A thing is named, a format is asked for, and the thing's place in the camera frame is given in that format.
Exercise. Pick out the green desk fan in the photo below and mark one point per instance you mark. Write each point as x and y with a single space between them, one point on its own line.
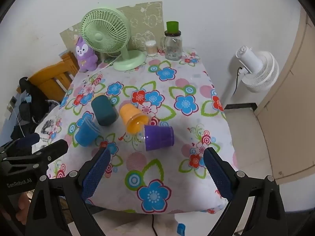
105 29

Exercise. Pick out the small blue floor object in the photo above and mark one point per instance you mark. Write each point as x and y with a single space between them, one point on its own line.
181 228

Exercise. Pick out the white printed bag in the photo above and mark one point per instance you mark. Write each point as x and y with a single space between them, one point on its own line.
46 127

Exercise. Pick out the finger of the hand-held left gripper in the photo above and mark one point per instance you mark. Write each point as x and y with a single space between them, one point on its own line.
25 141
53 148

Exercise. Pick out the dark clothes pile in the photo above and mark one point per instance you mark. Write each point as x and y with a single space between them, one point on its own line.
32 103

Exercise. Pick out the person's left hand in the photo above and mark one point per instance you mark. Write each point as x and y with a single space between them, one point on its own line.
23 206

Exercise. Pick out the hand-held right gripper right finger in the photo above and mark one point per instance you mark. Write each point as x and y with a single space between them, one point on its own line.
217 174

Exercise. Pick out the cotton swab container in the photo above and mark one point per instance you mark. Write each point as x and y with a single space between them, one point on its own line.
150 48

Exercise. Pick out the purple plush toy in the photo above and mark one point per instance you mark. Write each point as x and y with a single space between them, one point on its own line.
85 56

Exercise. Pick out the floral tablecloth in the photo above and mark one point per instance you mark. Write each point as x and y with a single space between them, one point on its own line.
169 169

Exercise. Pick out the glass jar mug green lid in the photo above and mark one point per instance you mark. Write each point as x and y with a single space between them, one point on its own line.
172 46

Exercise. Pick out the beige patterned board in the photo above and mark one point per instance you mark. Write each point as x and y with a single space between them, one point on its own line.
145 17

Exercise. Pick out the blue plastic cup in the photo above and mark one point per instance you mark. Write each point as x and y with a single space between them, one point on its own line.
86 134

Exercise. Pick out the wooden chair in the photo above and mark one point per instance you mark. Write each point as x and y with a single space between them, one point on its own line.
51 75

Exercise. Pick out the dark teal plastic cup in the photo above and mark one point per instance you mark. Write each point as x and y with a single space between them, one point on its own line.
104 110

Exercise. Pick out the beige door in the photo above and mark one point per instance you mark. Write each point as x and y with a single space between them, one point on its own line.
290 103

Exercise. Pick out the orange plastic cup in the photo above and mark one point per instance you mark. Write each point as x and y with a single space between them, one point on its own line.
133 118

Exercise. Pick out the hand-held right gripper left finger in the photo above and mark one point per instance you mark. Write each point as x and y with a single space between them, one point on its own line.
97 172

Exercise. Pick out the purple plastic cup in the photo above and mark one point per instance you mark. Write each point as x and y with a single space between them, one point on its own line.
160 137

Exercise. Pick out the white standing fan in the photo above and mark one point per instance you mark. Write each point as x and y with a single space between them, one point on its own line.
258 66

